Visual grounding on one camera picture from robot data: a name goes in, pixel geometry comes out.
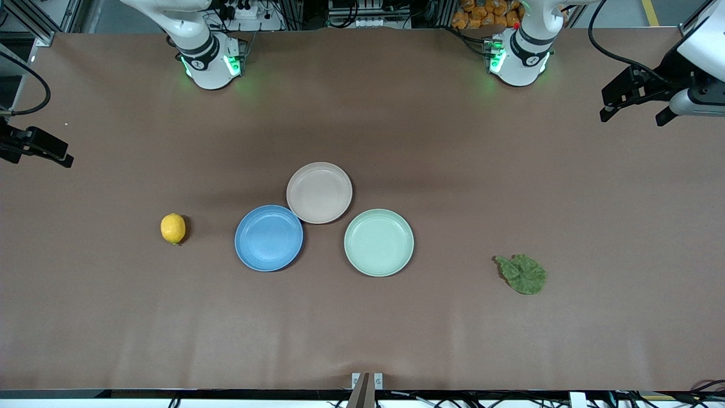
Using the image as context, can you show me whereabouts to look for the mint green plate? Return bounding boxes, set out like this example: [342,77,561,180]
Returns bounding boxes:
[344,209,415,278]

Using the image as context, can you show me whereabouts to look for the blue plate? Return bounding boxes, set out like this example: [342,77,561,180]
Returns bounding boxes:
[234,205,305,273]

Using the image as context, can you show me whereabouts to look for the black cable loop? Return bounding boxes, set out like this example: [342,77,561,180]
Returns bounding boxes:
[688,379,725,397]

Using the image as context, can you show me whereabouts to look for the pile of orange packets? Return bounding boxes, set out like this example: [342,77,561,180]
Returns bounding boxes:
[451,0,524,30]

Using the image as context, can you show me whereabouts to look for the white power strip with plugs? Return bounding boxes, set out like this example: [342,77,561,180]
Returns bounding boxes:
[218,0,284,32]

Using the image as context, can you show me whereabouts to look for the brown table cover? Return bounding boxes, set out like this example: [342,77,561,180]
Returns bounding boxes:
[0,28,725,393]

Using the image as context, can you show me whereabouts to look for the aluminium frame profile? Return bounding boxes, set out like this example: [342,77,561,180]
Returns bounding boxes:
[679,0,715,36]
[0,0,77,47]

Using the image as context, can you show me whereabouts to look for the beige plate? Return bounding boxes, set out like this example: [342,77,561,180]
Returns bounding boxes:
[286,161,353,224]

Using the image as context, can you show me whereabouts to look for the green lettuce leaf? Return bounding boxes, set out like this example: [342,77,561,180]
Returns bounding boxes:
[494,254,548,295]

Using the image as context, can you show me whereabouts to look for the yellow lemon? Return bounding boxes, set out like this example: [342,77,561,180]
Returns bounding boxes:
[160,213,187,245]

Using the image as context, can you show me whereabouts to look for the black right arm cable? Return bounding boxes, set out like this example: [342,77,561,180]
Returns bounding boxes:
[0,54,52,117]

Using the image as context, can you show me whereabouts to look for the silver bracket with brown post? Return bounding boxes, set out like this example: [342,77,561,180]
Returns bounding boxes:
[351,372,385,408]

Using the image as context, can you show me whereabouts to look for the black base cable bundle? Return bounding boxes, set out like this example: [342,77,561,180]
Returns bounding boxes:
[443,25,494,57]

